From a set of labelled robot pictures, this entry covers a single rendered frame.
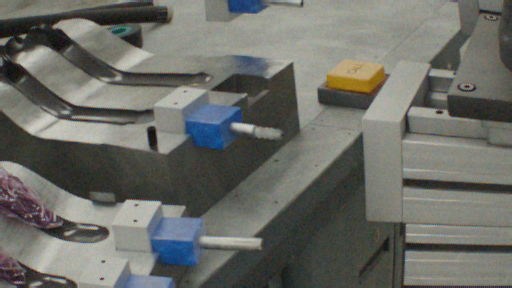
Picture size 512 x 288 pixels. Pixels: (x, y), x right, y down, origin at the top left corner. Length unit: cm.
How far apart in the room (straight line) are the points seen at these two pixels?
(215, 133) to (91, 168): 15
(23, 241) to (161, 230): 15
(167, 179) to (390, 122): 32
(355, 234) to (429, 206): 63
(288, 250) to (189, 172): 22
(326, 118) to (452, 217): 51
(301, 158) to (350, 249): 27
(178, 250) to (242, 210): 19
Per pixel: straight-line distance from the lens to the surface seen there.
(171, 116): 107
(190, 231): 93
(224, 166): 113
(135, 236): 93
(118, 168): 108
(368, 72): 133
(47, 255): 95
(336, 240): 139
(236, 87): 122
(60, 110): 122
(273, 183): 115
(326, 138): 124
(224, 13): 135
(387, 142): 80
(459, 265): 84
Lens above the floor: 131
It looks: 24 degrees down
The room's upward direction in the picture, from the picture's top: 6 degrees counter-clockwise
